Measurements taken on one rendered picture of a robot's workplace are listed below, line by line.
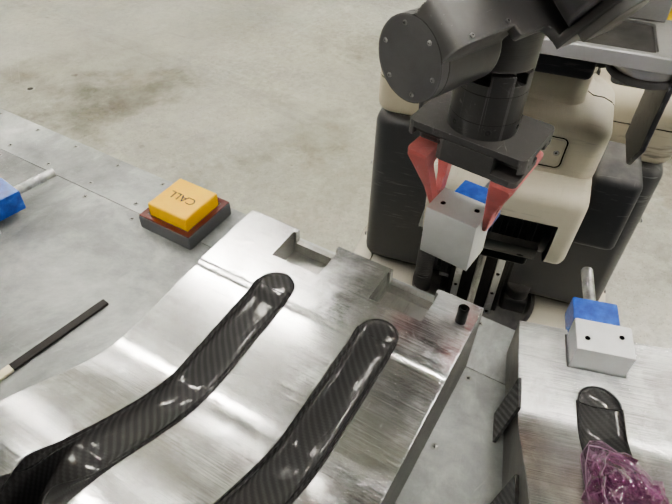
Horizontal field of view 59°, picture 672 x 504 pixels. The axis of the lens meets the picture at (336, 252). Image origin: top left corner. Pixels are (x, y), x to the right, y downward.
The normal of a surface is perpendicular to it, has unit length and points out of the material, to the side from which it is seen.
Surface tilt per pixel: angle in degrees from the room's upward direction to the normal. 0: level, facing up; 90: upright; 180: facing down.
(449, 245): 90
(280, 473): 22
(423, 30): 89
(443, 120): 1
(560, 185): 8
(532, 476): 26
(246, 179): 0
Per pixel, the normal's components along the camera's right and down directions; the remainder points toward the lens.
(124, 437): 0.25, -0.91
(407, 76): -0.77, 0.42
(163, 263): 0.03, -0.71
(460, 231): -0.59, 0.56
